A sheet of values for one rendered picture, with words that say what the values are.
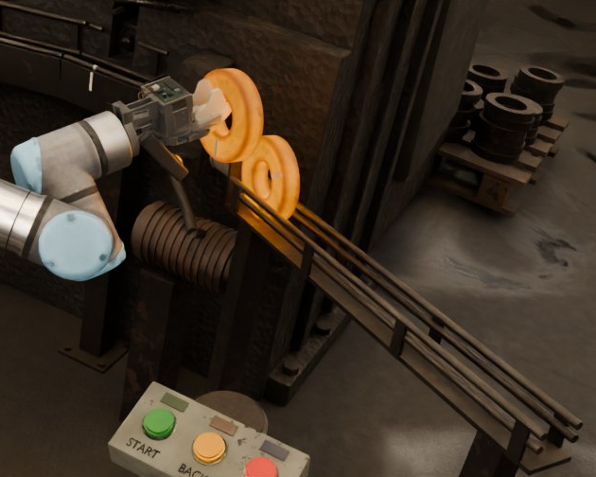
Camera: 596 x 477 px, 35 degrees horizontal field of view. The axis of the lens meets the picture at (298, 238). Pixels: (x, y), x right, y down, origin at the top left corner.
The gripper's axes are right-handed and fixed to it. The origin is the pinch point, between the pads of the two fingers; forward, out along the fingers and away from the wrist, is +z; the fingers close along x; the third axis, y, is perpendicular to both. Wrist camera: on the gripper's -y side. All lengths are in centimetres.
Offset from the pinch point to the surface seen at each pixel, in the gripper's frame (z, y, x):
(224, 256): -2.2, -34.1, 2.3
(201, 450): -36, -14, -47
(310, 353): 25, -88, 12
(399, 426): 33, -97, -13
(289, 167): 6.0, -10.4, -8.4
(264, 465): -31, -15, -53
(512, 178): 147, -116, 55
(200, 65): 9.6, -7.9, 25.9
